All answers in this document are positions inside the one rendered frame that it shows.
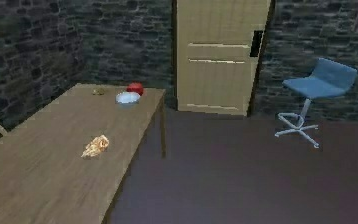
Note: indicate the beige wooden room door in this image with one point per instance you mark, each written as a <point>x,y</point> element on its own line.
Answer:
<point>217,80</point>

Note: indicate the pale blue bowl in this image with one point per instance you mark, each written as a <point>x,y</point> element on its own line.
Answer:
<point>128,98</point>

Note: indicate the small olive round object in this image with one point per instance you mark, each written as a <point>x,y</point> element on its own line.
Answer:
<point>98,91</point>

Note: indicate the brown wooden table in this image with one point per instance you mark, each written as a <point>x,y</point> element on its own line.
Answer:
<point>47,173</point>

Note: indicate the blue swivel chair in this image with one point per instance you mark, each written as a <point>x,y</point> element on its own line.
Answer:
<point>323,83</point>

